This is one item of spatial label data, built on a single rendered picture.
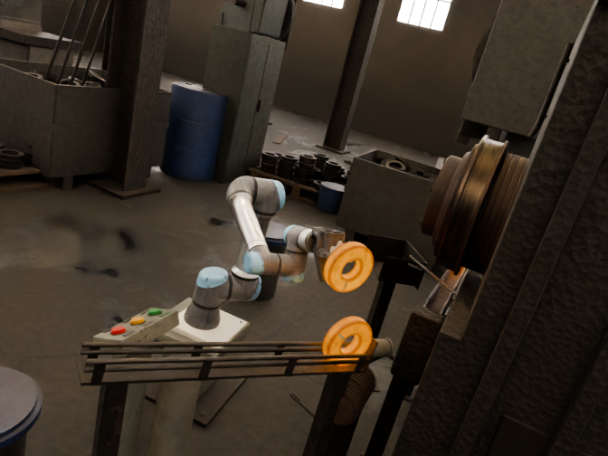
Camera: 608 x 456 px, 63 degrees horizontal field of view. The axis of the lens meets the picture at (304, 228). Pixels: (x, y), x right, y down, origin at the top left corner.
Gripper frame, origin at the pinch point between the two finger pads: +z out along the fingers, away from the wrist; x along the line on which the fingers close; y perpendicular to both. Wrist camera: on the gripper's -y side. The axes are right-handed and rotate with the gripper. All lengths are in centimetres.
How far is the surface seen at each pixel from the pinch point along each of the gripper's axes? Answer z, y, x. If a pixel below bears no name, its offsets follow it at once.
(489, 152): 14, 36, 37
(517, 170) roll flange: 20, 32, 43
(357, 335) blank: 5.5, -20.9, 1.6
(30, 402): -28, -44, -80
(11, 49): -529, 122, -78
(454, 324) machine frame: 25.6, -12.3, 18.2
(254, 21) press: -706, 273, 283
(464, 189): 14.4, 24.3, 27.7
